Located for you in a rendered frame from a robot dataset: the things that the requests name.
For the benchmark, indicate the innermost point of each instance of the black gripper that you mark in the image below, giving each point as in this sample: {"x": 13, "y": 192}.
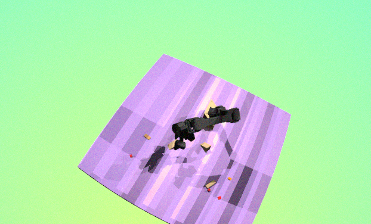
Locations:
{"x": 180, "y": 143}

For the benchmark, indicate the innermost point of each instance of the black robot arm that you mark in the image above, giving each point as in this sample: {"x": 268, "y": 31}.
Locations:
{"x": 218, "y": 115}

